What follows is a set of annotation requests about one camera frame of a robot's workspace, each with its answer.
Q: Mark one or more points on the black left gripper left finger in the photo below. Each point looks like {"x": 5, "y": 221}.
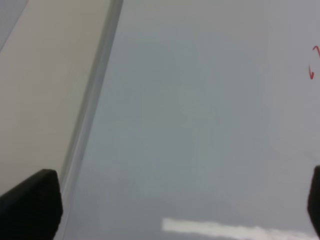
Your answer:
{"x": 33, "y": 209}

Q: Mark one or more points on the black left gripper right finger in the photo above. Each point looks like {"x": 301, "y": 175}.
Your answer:
{"x": 313, "y": 202}

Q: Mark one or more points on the white whiteboard with aluminium frame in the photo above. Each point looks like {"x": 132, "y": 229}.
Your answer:
{"x": 165, "y": 119}

